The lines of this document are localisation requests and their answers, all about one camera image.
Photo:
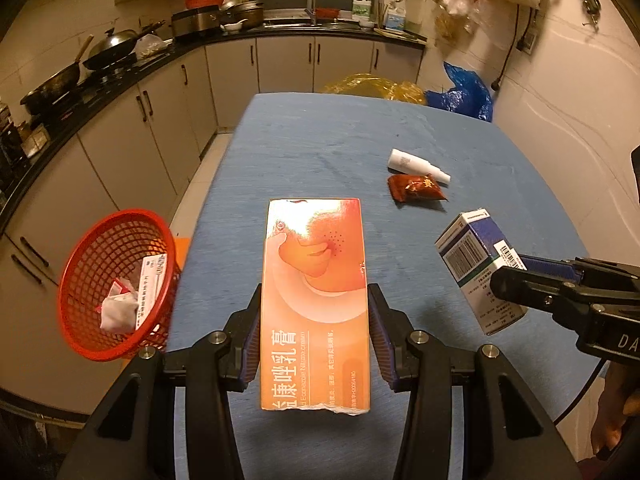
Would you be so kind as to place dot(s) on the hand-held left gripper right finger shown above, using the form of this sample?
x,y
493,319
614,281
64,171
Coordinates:
x,y
382,360

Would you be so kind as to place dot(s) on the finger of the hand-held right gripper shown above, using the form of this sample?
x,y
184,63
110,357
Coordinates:
x,y
530,290
547,266

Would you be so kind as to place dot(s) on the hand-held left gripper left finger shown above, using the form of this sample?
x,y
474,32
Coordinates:
x,y
250,360

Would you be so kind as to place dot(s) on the blue white medicine box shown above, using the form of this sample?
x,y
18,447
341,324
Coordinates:
x,y
470,255

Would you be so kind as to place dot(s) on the orange medicine box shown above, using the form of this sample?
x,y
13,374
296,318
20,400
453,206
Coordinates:
x,y
315,300

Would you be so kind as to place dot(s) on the long white printed box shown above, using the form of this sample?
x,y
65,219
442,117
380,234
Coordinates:
x,y
150,290

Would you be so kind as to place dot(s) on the white tissue ball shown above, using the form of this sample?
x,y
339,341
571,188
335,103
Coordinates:
x,y
117,312

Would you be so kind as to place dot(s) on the red plastic mesh basket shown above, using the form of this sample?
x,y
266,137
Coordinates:
x,y
85,330

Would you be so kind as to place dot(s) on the person's right hand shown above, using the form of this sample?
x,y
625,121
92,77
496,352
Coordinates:
x,y
615,410

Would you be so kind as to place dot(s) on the red snack packet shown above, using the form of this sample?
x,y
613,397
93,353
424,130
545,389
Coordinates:
x,y
415,187

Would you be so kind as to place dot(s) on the white tube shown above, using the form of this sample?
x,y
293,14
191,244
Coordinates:
x,y
415,162

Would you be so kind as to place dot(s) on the blue plastic bag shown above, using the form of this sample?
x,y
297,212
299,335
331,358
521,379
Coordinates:
x,y
465,97

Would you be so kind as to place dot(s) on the blue tablecloth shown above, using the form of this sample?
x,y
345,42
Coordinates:
x,y
310,150

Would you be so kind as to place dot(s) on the yellow plastic bag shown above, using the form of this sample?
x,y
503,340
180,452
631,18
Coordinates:
x,y
370,87

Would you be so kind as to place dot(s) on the grey kitchen base cabinets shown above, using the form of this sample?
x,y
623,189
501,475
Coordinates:
x,y
115,140

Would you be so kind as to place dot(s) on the hanging plastic bags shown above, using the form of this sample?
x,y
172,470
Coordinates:
x,y
457,5

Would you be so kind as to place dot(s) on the clear jug with blue label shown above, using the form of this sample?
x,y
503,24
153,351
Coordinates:
x,y
395,20

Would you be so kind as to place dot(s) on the black kitchen countertop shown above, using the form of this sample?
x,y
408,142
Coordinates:
x,y
150,62

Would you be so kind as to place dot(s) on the white jug with green label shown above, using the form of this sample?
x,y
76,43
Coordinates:
x,y
362,9

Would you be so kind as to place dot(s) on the gas stove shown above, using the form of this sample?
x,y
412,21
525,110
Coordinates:
x,y
100,77

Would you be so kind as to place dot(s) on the dark sauce bottles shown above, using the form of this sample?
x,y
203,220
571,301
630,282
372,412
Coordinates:
x,y
10,140

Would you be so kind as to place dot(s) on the white plastic bag on counter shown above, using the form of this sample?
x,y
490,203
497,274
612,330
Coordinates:
x,y
150,46

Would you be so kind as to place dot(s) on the small white bowl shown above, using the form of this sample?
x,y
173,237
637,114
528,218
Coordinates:
x,y
232,26

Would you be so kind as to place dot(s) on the red bowl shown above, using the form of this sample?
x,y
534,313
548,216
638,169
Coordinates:
x,y
326,13

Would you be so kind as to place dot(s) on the black pan with silver lid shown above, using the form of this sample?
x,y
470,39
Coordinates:
x,y
115,47

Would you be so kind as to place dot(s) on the rectangular steel cooker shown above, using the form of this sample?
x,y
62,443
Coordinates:
x,y
195,21

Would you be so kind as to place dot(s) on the brown pot with lid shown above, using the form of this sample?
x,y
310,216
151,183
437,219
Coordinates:
x,y
245,14

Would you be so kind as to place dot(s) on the chrome faucet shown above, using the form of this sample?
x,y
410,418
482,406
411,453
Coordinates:
x,y
311,2

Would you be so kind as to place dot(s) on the red plastic basin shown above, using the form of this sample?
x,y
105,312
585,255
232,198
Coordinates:
x,y
204,2

